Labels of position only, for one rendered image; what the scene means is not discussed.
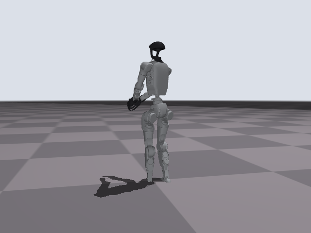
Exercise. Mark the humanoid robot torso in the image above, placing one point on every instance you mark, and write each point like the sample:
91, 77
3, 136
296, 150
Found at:
157, 84

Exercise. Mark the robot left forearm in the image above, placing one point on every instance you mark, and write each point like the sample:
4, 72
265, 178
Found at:
136, 94

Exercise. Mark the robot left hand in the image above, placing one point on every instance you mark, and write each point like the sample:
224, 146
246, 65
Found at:
130, 103

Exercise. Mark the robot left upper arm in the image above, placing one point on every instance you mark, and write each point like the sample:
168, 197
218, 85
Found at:
145, 67

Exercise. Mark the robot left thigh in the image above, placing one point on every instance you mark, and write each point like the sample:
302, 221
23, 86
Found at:
148, 118

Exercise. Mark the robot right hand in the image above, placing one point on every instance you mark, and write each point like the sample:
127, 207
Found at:
137, 103

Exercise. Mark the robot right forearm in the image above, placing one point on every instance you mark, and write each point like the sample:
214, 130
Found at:
145, 96

